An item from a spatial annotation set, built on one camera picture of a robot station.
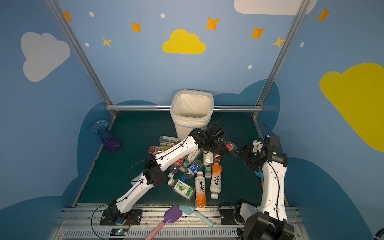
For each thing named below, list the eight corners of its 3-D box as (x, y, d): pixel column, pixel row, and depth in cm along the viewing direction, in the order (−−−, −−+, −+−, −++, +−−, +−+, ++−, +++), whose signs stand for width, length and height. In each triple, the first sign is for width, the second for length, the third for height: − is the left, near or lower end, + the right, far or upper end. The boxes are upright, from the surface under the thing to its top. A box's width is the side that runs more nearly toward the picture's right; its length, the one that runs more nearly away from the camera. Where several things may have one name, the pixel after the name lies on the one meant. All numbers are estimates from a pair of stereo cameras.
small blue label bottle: (186, 170, 90) (186, 167, 88) (197, 160, 95) (197, 157, 92) (193, 176, 88) (193, 174, 85) (203, 166, 92) (204, 163, 89)
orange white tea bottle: (208, 197, 80) (209, 196, 78) (212, 164, 93) (213, 162, 91) (219, 200, 80) (220, 198, 77) (222, 165, 93) (222, 163, 90)
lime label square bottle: (165, 186, 84) (165, 185, 83) (171, 177, 88) (171, 175, 86) (191, 200, 79) (191, 199, 78) (196, 190, 83) (196, 189, 81)
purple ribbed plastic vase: (102, 151, 99) (86, 133, 84) (108, 139, 106) (94, 120, 90) (118, 151, 99) (105, 133, 84) (123, 139, 106) (111, 120, 90)
